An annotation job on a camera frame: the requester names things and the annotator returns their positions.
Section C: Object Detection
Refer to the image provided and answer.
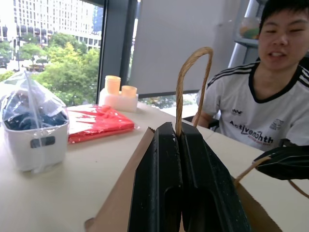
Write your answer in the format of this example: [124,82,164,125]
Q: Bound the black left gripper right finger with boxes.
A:
[180,120,252,232]

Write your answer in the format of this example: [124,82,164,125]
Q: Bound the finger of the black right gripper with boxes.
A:
[256,157,309,181]
[253,145,309,162]

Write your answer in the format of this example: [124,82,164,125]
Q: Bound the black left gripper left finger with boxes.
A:
[127,122,183,232]

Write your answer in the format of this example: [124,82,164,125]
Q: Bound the brown paper bag with handles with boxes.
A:
[84,46,309,232]

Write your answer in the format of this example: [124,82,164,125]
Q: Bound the white bin with plastic bag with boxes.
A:
[0,70,70,174]

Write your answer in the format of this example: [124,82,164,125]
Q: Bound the person in white jersey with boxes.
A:
[192,0,309,152]

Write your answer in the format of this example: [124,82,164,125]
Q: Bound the red package in clear wrap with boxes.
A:
[67,104,140,145]

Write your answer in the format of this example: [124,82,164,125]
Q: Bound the short pale yellow cup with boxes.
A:
[121,85,138,98]

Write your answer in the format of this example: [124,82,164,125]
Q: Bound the tall pale yellow cup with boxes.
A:
[104,75,122,96]

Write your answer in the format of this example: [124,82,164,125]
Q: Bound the silver shelf rack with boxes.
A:
[227,0,267,70]

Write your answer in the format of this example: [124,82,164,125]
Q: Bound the dark blue packed items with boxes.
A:
[3,93,68,131]

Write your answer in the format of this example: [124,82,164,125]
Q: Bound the white plastic basket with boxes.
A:
[2,117,70,173]

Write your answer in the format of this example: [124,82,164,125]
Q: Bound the clear bowl of coloured balls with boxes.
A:
[239,16,262,40]

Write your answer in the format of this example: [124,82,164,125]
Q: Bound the grey partition panel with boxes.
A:
[129,0,252,99]

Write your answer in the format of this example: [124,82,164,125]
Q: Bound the dark window frame post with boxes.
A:
[96,0,140,105]

